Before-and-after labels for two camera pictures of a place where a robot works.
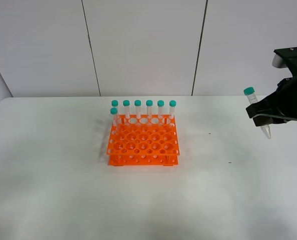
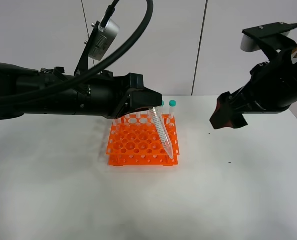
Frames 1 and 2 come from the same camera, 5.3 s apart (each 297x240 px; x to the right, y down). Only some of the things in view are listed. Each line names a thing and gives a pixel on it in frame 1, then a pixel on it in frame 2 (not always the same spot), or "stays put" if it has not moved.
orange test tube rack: x=150 y=140 stays put
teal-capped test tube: x=249 y=91 to x=162 y=131
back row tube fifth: x=160 y=104 stays put
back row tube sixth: x=172 y=104 stays put
